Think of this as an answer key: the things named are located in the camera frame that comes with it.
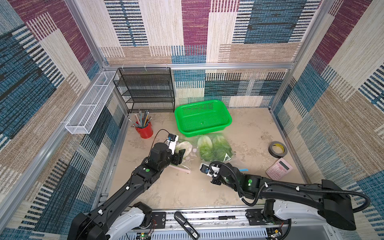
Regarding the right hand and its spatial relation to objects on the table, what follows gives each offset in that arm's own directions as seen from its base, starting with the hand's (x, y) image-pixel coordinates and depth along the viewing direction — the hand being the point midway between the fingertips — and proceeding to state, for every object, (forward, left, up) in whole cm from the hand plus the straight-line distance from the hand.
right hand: (211, 165), depth 79 cm
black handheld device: (-26, +12, -7) cm, 30 cm away
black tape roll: (+11, -41, -11) cm, 44 cm away
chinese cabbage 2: (+10, -7, -2) cm, 12 cm away
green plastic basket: (+43, +3, -11) cm, 45 cm away
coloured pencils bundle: (+33, +44, -1) cm, 55 cm away
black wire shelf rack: (+55, +43, +7) cm, 70 cm away
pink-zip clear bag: (+16, +11, -5) cm, 20 cm away
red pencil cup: (+26, +40, -5) cm, 48 cm away
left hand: (+7, +16, +5) cm, 18 cm away
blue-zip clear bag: (+25, -3, -8) cm, 26 cm away
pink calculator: (+2, -40, -11) cm, 42 cm away
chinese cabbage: (+15, +2, -5) cm, 16 cm away
